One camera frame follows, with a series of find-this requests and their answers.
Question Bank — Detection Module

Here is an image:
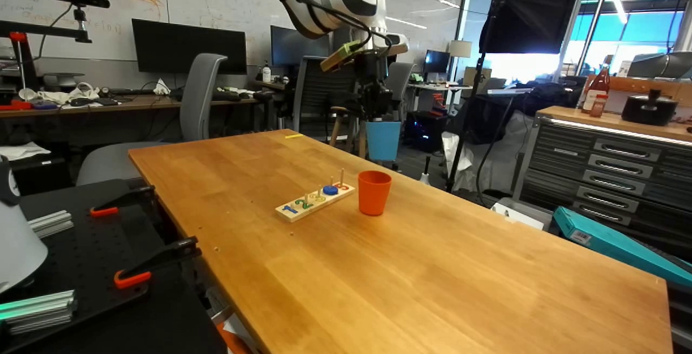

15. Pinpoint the aluminium extrusion piece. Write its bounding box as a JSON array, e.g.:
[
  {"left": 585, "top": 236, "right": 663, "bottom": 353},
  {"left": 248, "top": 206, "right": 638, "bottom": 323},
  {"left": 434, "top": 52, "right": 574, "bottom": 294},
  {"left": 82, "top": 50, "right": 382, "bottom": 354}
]
[
  {"left": 28, "top": 210, "right": 74, "bottom": 239},
  {"left": 0, "top": 289, "right": 77, "bottom": 336}
]

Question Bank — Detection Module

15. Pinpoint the softbox light on stand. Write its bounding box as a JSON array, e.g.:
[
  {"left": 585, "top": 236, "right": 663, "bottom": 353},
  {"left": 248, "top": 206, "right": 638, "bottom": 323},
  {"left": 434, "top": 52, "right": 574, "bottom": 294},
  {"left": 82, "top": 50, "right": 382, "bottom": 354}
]
[{"left": 445, "top": 0, "right": 589, "bottom": 193}]

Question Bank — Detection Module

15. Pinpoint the wooden stool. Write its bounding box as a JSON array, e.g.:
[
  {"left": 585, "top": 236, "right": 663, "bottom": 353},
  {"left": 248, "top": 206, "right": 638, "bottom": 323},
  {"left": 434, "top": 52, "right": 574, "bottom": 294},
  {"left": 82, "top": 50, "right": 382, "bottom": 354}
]
[{"left": 329, "top": 105, "right": 369, "bottom": 158}]

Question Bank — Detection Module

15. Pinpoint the white box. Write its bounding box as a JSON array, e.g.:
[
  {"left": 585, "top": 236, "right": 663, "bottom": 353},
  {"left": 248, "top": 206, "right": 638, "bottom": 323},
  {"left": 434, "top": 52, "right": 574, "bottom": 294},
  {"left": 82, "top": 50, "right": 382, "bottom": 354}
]
[{"left": 490, "top": 197, "right": 545, "bottom": 231}]

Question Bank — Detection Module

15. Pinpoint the computer tower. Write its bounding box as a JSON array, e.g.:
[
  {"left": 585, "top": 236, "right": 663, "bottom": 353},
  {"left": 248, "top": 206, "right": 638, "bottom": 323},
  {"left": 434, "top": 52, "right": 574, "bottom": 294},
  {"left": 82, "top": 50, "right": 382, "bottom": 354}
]
[{"left": 404, "top": 110, "right": 448, "bottom": 153}]

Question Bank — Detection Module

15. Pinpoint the grey tool cabinet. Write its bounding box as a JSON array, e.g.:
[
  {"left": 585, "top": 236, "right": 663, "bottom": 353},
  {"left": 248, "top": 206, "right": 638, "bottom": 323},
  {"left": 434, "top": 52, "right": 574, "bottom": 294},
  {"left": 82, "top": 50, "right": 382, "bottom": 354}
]
[{"left": 513, "top": 105, "right": 692, "bottom": 260}]

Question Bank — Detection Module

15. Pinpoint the white plastic sheet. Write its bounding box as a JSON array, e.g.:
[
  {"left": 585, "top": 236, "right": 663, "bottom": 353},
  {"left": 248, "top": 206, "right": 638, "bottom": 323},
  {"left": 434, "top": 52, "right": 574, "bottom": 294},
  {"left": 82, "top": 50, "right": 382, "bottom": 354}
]
[{"left": 440, "top": 110, "right": 536, "bottom": 195}]

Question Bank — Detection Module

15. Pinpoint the wooden number peg board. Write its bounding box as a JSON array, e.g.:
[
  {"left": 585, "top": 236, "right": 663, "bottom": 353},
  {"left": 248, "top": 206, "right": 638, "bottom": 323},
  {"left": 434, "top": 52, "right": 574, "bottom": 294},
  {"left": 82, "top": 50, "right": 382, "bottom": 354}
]
[{"left": 275, "top": 168, "right": 356, "bottom": 223}]

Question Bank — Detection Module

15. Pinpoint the lit monitor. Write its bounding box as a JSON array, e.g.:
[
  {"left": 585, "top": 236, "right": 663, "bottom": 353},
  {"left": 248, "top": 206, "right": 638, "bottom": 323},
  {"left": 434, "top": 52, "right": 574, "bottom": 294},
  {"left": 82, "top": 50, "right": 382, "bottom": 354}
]
[{"left": 423, "top": 49, "right": 451, "bottom": 74}]

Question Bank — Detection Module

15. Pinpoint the black clamp with orange handle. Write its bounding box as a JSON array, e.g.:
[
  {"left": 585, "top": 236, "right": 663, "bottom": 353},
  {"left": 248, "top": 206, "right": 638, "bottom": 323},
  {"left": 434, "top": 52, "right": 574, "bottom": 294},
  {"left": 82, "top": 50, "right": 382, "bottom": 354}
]
[
  {"left": 113, "top": 237, "right": 202, "bottom": 290},
  {"left": 89, "top": 185, "right": 157, "bottom": 218}
]

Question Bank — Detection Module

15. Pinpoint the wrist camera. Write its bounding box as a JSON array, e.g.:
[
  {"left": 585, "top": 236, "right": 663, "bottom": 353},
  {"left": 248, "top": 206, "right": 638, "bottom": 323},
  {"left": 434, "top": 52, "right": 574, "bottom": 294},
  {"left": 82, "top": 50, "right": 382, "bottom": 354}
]
[{"left": 320, "top": 41, "right": 409, "bottom": 72}]

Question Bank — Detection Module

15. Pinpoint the blue cup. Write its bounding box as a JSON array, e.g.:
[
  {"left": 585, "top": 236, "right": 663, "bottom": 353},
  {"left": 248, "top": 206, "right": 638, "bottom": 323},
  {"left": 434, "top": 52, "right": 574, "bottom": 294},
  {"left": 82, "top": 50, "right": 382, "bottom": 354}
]
[{"left": 366, "top": 121, "right": 402, "bottom": 162}]

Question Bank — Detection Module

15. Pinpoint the red sauce bottle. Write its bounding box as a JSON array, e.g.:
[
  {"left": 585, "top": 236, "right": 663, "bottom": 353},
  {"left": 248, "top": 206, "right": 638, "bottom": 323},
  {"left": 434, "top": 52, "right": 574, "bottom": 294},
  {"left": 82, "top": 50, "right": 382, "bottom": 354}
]
[{"left": 581, "top": 64, "right": 611, "bottom": 115}]

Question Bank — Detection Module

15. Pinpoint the teal box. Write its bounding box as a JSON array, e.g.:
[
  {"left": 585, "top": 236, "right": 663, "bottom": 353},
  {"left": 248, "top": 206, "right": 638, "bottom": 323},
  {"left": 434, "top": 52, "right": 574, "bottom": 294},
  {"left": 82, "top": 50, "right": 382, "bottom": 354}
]
[{"left": 551, "top": 206, "right": 692, "bottom": 291}]

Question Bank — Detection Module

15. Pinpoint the large black monitor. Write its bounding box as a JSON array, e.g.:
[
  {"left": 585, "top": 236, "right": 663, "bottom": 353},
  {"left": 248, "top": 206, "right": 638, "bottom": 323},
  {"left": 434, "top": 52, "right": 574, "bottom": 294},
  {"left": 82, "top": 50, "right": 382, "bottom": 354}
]
[{"left": 131, "top": 18, "right": 248, "bottom": 76}]

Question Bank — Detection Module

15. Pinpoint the white table lamp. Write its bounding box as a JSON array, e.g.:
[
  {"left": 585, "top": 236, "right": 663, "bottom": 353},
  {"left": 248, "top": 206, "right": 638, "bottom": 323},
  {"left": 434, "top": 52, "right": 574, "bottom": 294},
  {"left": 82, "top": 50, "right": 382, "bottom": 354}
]
[{"left": 448, "top": 39, "right": 473, "bottom": 82}]

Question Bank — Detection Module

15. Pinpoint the dark mesh office chair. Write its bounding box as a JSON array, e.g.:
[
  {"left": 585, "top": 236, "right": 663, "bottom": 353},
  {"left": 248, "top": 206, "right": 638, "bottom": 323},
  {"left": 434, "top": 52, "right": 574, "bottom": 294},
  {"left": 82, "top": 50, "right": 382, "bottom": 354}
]
[{"left": 292, "top": 56, "right": 358, "bottom": 139}]

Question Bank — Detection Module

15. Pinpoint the small black monitor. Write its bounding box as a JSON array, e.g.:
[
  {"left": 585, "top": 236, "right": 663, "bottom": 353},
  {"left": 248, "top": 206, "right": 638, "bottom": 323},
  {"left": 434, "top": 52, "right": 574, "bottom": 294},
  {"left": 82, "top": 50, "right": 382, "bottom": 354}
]
[{"left": 270, "top": 25, "right": 332, "bottom": 68}]

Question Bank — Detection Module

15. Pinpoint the small spice bottle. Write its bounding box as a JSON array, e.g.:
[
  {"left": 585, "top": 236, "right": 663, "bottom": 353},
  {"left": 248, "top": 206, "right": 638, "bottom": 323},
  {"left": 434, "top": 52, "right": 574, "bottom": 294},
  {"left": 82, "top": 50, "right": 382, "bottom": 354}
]
[{"left": 589, "top": 93, "right": 609, "bottom": 118}]

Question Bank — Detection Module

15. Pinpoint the grey office chair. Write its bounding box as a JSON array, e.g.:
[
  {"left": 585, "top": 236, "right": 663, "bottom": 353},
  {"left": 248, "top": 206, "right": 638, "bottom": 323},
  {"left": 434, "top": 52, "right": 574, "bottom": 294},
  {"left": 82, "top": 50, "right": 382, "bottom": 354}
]
[{"left": 76, "top": 53, "right": 228, "bottom": 187}]

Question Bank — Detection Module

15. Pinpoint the wooden desk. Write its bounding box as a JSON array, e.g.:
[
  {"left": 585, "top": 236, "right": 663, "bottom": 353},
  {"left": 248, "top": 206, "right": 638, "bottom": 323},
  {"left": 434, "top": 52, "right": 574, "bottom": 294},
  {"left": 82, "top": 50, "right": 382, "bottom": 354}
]
[{"left": 0, "top": 93, "right": 261, "bottom": 146}]

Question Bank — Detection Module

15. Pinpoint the orange cup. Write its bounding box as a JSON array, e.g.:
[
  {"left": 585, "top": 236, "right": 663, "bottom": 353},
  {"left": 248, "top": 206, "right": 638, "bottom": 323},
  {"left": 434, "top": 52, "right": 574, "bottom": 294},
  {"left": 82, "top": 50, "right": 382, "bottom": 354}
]
[{"left": 357, "top": 170, "right": 392, "bottom": 217}]

